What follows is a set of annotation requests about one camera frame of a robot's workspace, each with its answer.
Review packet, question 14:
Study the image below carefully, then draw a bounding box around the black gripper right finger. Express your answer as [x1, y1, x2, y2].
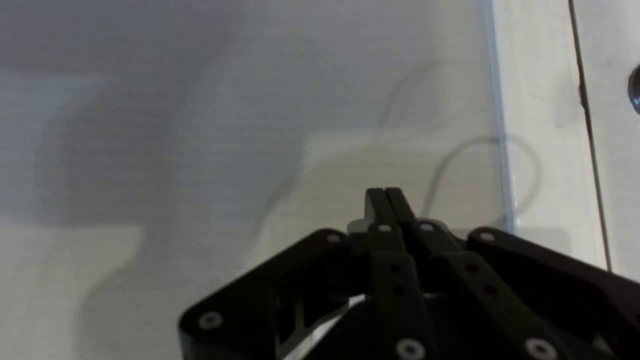
[385, 185, 640, 360]

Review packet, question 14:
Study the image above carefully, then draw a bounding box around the white wall light switch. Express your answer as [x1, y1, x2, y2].
[257, 131, 512, 245]

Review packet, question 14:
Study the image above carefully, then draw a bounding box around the white entry door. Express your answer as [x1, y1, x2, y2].
[569, 0, 640, 282]

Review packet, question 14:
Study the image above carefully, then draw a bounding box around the silver deadbolt lock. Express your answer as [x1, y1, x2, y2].
[626, 62, 640, 116]

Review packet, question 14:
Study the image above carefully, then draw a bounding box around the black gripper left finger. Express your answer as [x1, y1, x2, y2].
[178, 185, 429, 360]

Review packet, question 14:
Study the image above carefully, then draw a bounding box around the white door frame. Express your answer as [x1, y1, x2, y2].
[481, 0, 611, 272]

